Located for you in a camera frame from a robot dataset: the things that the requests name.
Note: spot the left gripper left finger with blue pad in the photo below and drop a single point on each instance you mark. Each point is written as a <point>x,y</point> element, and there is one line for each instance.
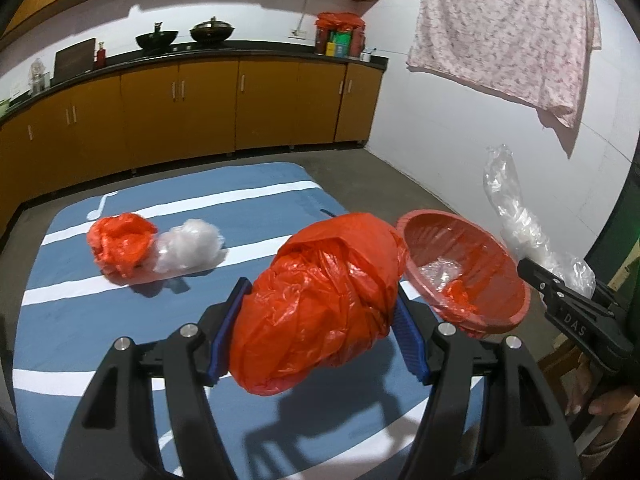
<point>113,434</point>

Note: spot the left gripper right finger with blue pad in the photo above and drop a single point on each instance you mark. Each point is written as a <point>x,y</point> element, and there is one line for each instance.
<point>490,413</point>

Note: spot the clear plastic bag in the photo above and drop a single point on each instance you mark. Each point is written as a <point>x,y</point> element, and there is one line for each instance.
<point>521,229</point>

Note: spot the small orange plastic bag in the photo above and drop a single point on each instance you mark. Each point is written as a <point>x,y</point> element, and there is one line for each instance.
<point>458,298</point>

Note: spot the white plastic bag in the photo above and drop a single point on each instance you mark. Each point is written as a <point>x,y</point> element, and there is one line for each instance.
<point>196,244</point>

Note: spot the large orange plastic bag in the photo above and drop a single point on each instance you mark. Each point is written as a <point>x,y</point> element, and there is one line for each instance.
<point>328,296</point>

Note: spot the large clear bubble wrap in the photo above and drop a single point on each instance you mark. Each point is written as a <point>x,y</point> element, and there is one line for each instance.
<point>441,272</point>

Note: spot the red plastic trash basket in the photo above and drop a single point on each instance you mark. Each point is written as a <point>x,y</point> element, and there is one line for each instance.
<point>488,271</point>

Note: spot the lower wooden kitchen cabinets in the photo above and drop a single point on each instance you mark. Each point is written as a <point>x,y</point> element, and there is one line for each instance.
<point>161,113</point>

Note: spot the person's right hand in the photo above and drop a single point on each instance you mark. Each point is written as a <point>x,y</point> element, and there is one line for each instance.
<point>611,403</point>

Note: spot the blue white striped tablecloth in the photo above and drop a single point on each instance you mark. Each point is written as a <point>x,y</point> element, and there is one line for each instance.
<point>352,422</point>

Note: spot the pink floral hanging cloth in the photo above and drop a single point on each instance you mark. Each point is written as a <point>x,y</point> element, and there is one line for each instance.
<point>532,51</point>

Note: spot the clear glass jar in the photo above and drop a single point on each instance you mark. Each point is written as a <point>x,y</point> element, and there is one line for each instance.
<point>38,78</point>

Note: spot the red bottle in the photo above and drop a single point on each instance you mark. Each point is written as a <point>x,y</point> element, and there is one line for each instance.
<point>100,56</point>

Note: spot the dark cutting board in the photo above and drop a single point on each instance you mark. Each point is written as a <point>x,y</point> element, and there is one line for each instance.
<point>74,60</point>

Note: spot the red bag with groceries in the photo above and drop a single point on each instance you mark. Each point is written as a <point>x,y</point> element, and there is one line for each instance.
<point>340,34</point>

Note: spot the black wok with utensil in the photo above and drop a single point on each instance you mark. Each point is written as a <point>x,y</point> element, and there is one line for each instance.
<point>158,40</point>

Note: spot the black lidded pot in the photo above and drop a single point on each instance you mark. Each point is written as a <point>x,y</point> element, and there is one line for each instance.
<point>212,33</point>

